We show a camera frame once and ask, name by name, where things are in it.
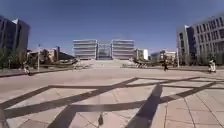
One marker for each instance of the white striped building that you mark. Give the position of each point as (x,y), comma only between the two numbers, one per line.
(86,49)

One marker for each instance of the dark glass building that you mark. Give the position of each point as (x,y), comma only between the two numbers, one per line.
(13,35)

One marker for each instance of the white low building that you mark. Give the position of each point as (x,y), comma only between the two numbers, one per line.
(141,54)

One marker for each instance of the grey windowed building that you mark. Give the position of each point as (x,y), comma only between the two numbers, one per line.
(206,38)

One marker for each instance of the pale pole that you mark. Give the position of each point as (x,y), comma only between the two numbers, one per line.
(38,58)

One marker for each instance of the row of trees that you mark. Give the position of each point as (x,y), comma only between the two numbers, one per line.
(10,58)

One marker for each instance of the person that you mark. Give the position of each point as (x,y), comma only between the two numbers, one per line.
(26,68)
(165,65)
(212,66)

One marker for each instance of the low brown buildings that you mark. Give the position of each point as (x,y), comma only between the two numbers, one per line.
(50,55)

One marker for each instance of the pale paved plaza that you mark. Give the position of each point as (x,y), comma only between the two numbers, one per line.
(110,75)

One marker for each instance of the pale stairs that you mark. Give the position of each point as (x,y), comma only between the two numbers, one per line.
(101,63)

